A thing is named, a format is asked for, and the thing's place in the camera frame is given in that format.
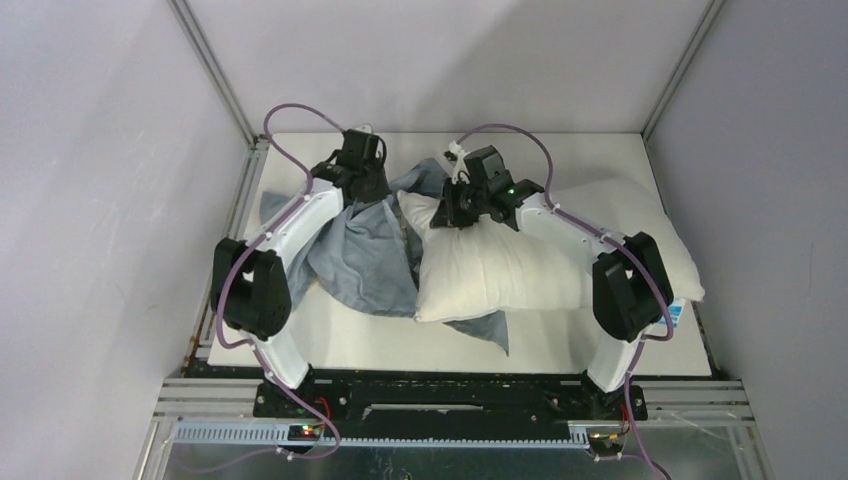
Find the grey-blue pillowcase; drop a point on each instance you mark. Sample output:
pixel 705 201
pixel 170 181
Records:
pixel 368 257

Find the right aluminium frame post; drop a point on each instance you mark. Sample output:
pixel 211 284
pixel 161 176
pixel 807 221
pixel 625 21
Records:
pixel 699 36

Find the aluminium frame post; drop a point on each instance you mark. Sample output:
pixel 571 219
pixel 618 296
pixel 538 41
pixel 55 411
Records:
pixel 203 49
pixel 699 36

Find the grey slotted cable duct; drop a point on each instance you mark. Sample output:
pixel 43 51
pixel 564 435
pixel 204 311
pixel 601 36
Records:
pixel 293 435

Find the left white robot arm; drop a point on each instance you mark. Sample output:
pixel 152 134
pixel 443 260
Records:
pixel 250 295

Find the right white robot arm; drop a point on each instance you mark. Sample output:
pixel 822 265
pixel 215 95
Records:
pixel 630 289

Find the white pillow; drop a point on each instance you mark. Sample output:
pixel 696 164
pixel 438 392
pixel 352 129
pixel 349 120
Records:
pixel 468 273

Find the aluminium base frame rails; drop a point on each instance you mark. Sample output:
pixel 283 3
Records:
pixel 700 423

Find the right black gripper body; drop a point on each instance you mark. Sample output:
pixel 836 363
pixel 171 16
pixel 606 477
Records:
pixel 464 202

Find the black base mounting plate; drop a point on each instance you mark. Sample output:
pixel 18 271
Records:
pixel 412 403

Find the left aluminium frame post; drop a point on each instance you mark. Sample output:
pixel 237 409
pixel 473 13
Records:
pixel 203 49

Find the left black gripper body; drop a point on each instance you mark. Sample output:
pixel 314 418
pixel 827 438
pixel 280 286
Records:
pixel 376 186

